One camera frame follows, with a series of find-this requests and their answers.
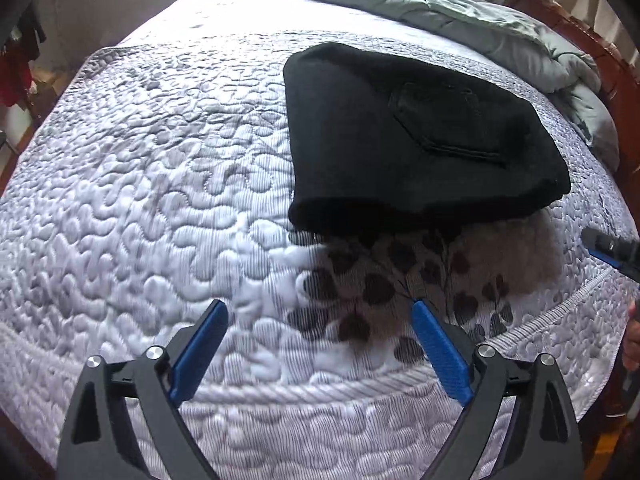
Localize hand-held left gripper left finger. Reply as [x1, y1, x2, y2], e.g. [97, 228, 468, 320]
[57, 299, 229, 480]

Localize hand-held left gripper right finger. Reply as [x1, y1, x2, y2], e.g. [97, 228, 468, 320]
[411, 299, 583, 480]

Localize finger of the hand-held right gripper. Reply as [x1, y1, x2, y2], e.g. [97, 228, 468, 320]
[582, 227, 640, 281]

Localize black pants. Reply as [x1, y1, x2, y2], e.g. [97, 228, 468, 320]
[282, 42, 572, 238]

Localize person's right hand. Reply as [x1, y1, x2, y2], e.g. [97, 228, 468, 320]
[622, 310, 640, 367]

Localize white quilted mattress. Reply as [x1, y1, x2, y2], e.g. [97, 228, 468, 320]
[0, 0, 638, 480]

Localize wooden headboard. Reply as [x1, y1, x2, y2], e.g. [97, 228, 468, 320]
[502, 0, 640, 201]

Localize grey-green comforter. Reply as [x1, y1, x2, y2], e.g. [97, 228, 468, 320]
[197, 0, 621, 171]

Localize red hanging garment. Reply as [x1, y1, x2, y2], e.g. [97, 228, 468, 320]
[0, 45, 32, 108]

